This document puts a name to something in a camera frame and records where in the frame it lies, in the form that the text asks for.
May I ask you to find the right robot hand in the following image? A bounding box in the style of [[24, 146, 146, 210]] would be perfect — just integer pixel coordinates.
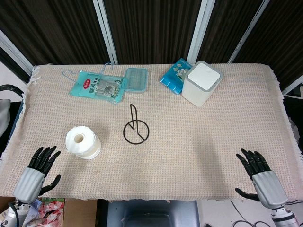
[[234, 148, 289, 209]]

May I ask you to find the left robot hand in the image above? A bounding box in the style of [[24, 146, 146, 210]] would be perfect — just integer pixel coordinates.
[[13, 146, 62, 204]]

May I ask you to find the white toilet paper roll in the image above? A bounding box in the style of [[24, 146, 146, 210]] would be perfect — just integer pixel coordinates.
[[65, 126, 102, 161]]

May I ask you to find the floral printed bag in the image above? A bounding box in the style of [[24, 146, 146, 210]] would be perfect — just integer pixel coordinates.
[[23, 197, 66, 227]]

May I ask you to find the brown cardboard box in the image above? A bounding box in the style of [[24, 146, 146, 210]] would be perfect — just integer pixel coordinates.
[[63, 198, 98, 227]]

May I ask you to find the beige woven table cloth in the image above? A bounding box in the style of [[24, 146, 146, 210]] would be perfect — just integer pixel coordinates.
[[0, 63, 300, 202]]

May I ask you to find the teal packaged cloth bag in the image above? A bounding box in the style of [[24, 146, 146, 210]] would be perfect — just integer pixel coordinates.
[[70, 71, 126, 105]]

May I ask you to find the dark grey chair seat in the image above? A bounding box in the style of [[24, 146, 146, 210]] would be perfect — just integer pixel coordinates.
[[107, 200, 201, 227]]

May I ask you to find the white square trash bin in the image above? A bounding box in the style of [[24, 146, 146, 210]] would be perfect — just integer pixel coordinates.
[[181, 61, 224, 107]]

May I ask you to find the blue packaged wipes pack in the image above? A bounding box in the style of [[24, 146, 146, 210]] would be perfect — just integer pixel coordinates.
[[160, 58, 194, 96]]

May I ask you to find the clear teal plastic box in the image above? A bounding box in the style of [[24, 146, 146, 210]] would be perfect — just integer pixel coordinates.
[[125, 68, 149, 93]]

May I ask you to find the black floor cable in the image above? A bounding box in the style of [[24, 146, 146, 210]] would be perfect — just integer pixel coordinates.
[[231, 200, 275, 227]]

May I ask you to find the light blue wire hanger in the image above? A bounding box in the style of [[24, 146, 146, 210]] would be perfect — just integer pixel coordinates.
[[62, 62, 115, 84]]

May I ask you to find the black metal wire holder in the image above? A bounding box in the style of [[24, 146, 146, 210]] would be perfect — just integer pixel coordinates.
[[123, 104, 150, 144]]

